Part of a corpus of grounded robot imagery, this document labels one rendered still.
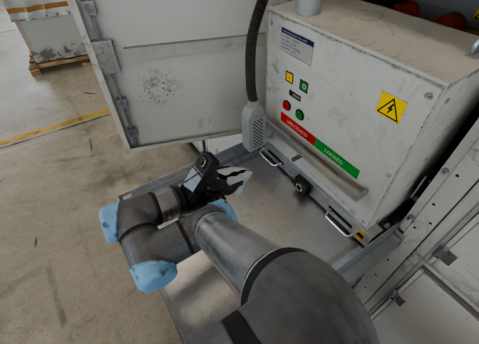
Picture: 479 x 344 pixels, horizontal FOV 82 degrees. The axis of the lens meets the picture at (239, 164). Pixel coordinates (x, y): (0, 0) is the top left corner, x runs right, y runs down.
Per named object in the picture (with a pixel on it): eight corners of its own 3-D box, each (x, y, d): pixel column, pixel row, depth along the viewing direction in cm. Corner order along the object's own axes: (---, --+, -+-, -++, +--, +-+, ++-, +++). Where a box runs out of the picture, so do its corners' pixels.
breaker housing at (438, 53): (366, 233, 80) (451, 85, 45) (264, 140, 110) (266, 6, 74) (465, 158, 98) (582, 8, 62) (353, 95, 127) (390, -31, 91)
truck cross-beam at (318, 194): (366, 248, 82) (371, 238, 78) (258, 147, 114) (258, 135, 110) (377, 239, 84) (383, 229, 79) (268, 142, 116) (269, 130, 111)
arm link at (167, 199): (149, 184, 61) (163, 209, 56) (169, 178, 63) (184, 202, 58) (151, 207, 65) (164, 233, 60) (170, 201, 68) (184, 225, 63)
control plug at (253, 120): (249, 153, 99) (248, 113, 86) (242, 145, 102) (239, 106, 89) (267, 144, 102) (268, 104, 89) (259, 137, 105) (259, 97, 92)
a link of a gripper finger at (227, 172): (242, 177, 78) (213, 187, 73) (245, 161, 74) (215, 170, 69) (248, 184, 76) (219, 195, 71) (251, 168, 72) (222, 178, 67)
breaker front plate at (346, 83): (363, 233, 80) (442, 89, 46) (263, 142, 109) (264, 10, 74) (366, 231, 81) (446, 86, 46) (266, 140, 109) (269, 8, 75)
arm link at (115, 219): (110, 255, 56) (99, 221, 60) (163, 233, 61) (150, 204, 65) (106, 235, 50) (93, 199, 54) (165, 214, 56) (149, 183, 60)
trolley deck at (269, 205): (209, 400, 63) (206, 397, 59) (125, 211, 100) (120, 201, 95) (394, 249, 89) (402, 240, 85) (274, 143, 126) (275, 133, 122)
